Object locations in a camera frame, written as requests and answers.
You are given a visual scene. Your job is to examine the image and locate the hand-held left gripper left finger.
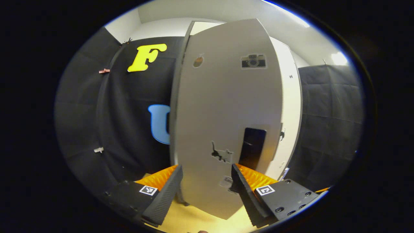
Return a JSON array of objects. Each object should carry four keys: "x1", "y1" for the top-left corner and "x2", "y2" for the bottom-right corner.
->
[{"x1": 103, "y1": 164, "x2": 184, "y2": 227}]

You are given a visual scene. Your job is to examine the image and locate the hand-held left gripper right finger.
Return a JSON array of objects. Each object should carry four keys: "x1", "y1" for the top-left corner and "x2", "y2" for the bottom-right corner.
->
[{"x1": 231, "y1": 163, "x2": 329, "y2": 228}]

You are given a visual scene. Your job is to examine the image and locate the white shoe cabinet door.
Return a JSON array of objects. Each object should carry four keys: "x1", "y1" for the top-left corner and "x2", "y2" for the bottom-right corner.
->
[
  {"x1": 265, "y1": 37, "x2": 303, "y2": 181},
  {"x1": 175, "y1": 18, "x2": 284, "y2": 220}
]

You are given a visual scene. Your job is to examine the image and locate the white grey shoe cabinet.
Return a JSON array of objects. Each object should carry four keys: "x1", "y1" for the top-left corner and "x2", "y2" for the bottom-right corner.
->
[{"x1": 169, "y1": 20, "x2": 303, "y2": 207}]

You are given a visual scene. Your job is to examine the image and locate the black backdrop cloth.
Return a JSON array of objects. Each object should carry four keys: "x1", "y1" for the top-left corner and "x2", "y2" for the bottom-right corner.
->
[{"x1": 54, "y1": 28, "x2": 366, "y2": 191}]

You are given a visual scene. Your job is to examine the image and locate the small ceiling light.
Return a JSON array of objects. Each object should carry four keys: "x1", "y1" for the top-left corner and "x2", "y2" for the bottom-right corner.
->
[{"x1": 331, "y1": 52, "x2": 349, "y2": 66}]

